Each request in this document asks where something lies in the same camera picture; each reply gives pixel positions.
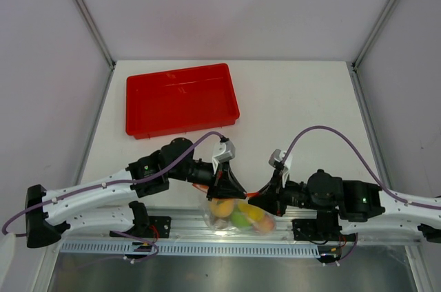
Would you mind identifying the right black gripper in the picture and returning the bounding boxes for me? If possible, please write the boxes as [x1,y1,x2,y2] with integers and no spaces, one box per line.
[247,170,333,217]

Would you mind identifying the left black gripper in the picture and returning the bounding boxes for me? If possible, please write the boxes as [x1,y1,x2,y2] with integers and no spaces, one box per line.
[168,160,246,201]

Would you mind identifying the yellow lemon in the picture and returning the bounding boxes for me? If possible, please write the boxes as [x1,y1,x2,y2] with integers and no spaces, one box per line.
[237,202,265,222]

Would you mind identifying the large orange peach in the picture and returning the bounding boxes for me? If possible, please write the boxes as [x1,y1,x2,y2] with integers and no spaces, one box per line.
[209,199,235,218]

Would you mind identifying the small pink peach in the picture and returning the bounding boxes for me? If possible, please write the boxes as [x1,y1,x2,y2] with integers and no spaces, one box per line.
[255,216,275,234]

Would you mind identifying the clear zip top bag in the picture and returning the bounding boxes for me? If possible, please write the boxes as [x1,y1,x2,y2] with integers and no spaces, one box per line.
[201,192,276,235]

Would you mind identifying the green apple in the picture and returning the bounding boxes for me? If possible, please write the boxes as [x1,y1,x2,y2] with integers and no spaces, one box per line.
[229,211,252,229]

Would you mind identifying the brown kiwi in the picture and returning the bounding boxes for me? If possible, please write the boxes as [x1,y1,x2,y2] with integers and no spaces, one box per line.
[213,218,229,231]

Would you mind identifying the red plastic bin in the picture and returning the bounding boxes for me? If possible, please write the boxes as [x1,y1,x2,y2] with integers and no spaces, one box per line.
[125,63,240,140]

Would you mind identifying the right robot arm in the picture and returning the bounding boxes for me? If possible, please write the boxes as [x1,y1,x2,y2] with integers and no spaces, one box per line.
[248,169,440,243]

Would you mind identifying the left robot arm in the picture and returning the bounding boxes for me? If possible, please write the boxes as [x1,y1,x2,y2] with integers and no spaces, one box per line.
[25,137,246,249]

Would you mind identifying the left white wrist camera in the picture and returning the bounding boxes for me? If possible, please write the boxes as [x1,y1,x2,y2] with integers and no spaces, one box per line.
[212,137,236,173]

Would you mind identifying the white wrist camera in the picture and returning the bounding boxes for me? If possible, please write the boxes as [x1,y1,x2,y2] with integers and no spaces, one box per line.
[212,137,236,173]
[269,149,292,186]

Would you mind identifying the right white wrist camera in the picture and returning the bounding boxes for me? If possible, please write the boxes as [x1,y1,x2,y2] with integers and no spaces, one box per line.
[269,149,292,186]

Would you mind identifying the aluminium rail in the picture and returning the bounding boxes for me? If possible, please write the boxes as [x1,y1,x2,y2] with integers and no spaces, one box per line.
[55,202,422,242]

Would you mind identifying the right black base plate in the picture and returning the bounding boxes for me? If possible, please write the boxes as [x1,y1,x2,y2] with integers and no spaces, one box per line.
[291,213,341,245]

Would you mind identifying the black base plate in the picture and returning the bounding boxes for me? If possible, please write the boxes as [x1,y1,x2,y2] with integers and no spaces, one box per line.
[124,216,172,239]
[291,213,341,245]

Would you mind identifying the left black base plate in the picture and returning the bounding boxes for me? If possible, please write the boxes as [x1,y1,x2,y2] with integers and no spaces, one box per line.
[124,216,172,239]

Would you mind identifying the perforated cable tray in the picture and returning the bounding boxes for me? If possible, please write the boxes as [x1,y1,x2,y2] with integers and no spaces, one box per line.
[60,240,327,258]

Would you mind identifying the left frame post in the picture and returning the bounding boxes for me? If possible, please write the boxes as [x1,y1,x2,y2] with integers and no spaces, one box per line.
[72,0,116,70]

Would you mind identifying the frame post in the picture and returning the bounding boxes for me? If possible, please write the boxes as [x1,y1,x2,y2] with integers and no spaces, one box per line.
[72,0,116,70]
[351,0,400,72]

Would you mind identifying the right frame post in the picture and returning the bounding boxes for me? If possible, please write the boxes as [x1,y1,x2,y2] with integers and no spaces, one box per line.
[351,0,400,72]

